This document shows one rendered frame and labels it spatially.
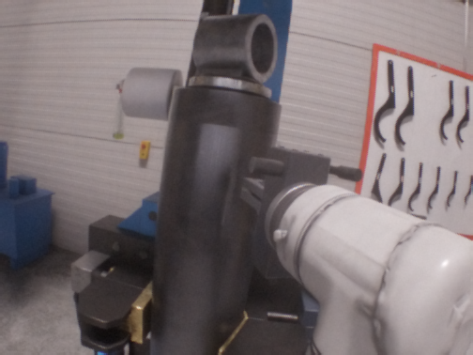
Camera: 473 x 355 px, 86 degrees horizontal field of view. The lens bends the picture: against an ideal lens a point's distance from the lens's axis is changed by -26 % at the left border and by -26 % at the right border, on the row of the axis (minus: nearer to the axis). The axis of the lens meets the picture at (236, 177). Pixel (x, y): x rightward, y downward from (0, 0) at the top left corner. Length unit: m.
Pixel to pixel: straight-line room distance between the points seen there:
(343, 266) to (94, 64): 3.06
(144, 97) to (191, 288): 1.09
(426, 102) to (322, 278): 2.82
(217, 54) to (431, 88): 2.58
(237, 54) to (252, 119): 0.12
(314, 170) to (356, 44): 2.57
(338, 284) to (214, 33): 0.52
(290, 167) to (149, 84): 1.28
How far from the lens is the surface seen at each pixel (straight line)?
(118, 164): 2.94
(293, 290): 0.91
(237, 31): 0.60
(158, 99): 1.52
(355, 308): 0.18
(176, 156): 0.58
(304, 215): 0.24
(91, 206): 3.15
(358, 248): 0.19
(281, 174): 0.32
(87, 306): 0.73
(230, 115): 0.55
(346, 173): 0.66
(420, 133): 2.93
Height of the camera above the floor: 1.40
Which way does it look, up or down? 8 degrees down
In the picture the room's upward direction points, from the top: 9 degrees clockwise
